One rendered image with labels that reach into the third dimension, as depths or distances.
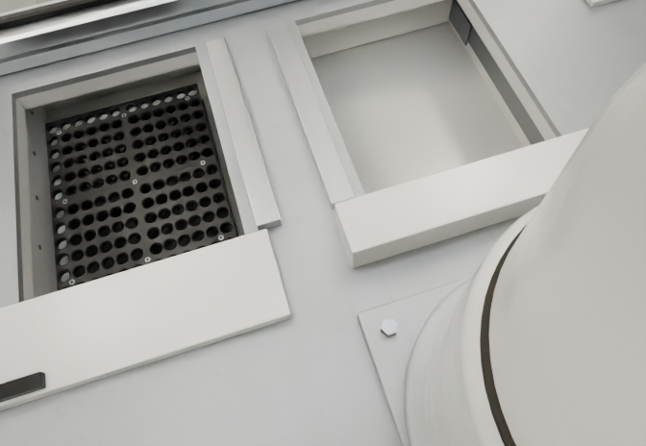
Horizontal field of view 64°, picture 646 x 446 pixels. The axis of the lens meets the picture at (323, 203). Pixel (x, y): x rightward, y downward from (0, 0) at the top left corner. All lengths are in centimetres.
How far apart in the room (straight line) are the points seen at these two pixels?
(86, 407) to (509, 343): 34
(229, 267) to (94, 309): 11
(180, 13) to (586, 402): 55
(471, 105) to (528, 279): 52
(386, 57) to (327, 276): 38
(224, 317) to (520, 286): 28
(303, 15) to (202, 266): 32
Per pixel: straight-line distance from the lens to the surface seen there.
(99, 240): 57
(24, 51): 66
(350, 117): 68
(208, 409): 44
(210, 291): 45
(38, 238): 63
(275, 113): 54
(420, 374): 40
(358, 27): 73
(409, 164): 64
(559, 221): 18
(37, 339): 49
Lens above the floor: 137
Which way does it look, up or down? 62 degrees down
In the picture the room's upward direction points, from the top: 5 degrees counter-clockwise
